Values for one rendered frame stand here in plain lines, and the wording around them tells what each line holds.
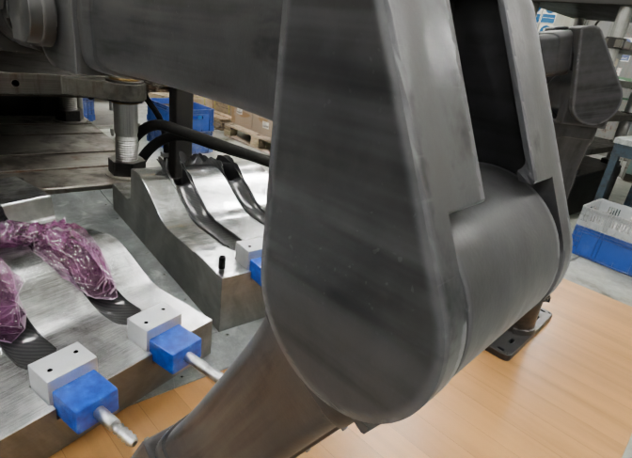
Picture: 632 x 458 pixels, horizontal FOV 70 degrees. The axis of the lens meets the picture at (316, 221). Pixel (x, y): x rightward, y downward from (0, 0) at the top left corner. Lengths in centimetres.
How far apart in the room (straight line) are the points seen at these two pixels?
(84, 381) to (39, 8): 35
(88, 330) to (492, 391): 53
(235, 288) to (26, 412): 28
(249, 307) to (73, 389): 27
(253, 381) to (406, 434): 40
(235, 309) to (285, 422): 48
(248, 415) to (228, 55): 15
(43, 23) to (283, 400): 23
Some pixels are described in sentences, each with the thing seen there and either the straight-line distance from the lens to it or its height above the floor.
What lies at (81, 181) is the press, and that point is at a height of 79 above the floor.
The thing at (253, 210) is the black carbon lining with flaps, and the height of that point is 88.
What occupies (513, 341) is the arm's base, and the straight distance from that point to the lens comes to 80.
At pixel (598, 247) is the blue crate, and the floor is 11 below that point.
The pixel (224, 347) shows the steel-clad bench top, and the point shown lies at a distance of 66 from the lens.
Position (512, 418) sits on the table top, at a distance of 67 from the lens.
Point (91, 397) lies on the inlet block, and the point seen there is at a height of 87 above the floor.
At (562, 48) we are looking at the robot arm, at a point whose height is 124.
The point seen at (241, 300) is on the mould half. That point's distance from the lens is 67.
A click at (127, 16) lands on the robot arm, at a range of 25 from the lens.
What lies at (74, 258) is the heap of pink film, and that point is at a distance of 67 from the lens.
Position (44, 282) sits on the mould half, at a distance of 66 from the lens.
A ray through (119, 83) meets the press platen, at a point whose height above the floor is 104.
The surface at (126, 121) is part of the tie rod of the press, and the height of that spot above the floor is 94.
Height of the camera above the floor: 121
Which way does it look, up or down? 22 degrees down
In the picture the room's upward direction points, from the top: 8 degrees clockwise
